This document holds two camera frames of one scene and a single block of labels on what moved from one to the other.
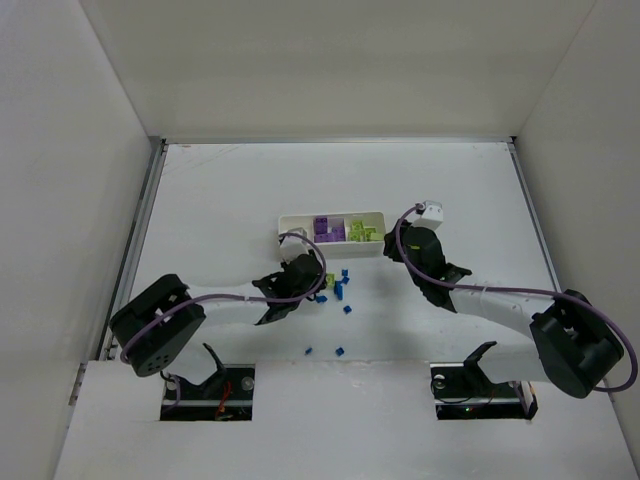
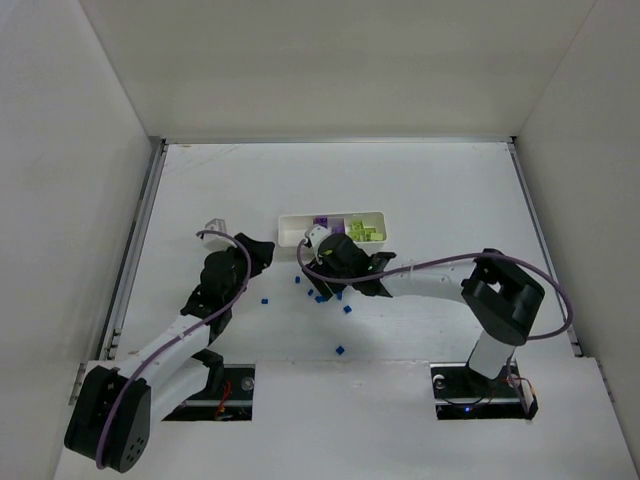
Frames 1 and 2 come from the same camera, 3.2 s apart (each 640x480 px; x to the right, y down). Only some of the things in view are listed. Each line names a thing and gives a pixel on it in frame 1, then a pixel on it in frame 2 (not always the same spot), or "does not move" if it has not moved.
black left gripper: [314, 279] to [248, 248]
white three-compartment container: [339, 234] does not move
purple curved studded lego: [321, 225] does not move
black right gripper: [400, 240] to [347, 279]
